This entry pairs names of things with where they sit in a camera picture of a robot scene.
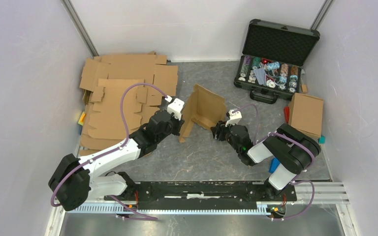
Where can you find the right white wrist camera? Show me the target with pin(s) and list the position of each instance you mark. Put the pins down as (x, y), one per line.
(234, 116)

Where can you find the stack of flat cardboard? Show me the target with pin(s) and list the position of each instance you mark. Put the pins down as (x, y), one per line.
(121, 93)

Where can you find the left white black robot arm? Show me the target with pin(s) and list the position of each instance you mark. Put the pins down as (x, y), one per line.
(77, 179)

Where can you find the cardboard box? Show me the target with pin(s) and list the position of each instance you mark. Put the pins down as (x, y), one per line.
(305, 114)
(204, 108)

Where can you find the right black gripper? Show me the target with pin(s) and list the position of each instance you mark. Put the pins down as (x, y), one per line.
(216, 130)

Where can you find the orange yellow block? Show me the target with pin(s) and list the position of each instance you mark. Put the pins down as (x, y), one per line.
(82, 118)

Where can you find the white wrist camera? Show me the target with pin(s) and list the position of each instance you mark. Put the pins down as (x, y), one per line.
(175, 108)
(234, 116)

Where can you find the small brown wooden block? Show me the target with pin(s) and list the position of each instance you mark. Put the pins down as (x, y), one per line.
(304, 89)

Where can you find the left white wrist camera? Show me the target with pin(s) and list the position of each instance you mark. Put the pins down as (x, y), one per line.
(175, 108)

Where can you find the teal cube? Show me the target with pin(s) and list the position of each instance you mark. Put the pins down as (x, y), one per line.
(322, 140)

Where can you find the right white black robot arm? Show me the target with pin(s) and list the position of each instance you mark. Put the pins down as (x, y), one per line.
(294, 150)

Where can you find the red object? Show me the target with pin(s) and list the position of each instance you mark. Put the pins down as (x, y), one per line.
(286, 112)

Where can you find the blue block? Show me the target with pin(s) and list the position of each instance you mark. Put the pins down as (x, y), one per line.
(273, 165)

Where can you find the black poker chip case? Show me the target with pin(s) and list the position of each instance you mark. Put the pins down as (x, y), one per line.
(272, 58)

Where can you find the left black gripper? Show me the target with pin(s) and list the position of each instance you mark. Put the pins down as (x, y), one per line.
(179, 124)

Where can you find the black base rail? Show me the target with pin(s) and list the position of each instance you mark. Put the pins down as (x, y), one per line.
(204, 195)

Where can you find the folded cardboard box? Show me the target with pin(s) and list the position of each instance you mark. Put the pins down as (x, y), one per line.
(305, 114)

